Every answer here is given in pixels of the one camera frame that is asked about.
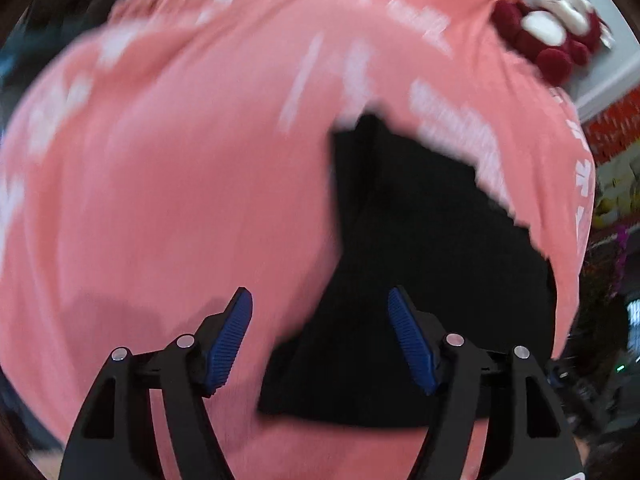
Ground black small garment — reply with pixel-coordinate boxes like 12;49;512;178
258;114;558;428

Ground yellow and purple flowers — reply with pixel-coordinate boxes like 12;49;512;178
589;144;639;294

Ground pink printed blanket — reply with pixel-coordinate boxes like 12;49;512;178
1;0;594;479

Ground dark red plush toy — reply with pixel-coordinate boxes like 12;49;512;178
490;0;615;87

